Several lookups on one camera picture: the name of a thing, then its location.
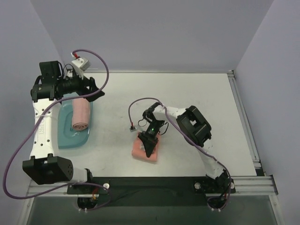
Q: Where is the pink panda towel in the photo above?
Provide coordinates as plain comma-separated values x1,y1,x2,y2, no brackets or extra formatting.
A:
131,135,160,163

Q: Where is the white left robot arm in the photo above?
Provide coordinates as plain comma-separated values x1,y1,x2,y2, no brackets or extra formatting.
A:
22,58,104,193

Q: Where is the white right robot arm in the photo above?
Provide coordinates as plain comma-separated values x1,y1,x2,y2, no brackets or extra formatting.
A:
138,103,232,192

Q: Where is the rolled pink towel in bin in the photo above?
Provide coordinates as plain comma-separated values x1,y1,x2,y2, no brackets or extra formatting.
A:
71,98,90,131

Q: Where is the teal plastic bin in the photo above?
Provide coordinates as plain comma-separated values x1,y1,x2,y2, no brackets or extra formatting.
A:
58,98,93,150

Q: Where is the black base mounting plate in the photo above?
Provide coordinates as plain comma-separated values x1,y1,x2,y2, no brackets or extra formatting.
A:
67,176,236,210

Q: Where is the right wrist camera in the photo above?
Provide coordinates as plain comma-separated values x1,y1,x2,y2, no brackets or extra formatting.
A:
129,126,137,132

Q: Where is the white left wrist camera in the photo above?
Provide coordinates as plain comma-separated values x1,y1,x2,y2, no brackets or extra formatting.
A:
71,57,91,73

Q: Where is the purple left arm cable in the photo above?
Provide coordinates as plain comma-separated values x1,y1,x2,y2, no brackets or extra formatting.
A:
3,49,112,210

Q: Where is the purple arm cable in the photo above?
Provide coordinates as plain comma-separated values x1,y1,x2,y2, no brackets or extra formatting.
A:
128,97,233,209
3,49,112,210

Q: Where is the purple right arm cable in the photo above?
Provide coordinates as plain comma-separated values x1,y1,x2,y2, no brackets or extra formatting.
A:
128,97,233,209

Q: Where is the aluminium frame rail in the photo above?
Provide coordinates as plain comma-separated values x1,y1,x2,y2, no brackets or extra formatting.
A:
26,176,278,197

